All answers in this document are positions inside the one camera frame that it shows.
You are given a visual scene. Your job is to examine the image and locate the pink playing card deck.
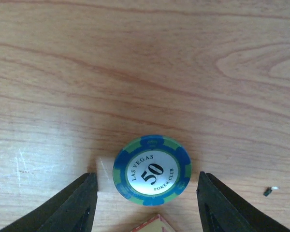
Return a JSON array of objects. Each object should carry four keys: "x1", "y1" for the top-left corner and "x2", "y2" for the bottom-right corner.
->
[{"x1": 130, "y1": 214, "x2": 175, "y2": 232}]

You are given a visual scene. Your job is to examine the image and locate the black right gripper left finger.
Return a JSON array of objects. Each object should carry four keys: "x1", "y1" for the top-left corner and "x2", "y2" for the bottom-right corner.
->
[{"x1": 0, "y1": 173, "x2": 98, "y2": 232}]

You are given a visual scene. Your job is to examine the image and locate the blue white poker chip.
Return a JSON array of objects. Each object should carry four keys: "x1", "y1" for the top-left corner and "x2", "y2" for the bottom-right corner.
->
[{"x1": 113, "y1": 135, "x2": 192, "y2": 206}]

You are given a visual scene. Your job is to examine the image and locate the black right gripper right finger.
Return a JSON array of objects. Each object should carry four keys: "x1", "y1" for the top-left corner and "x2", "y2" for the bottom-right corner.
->
[{"x1": 196, "y1": 172, "x2": 290, "y2": 232}]

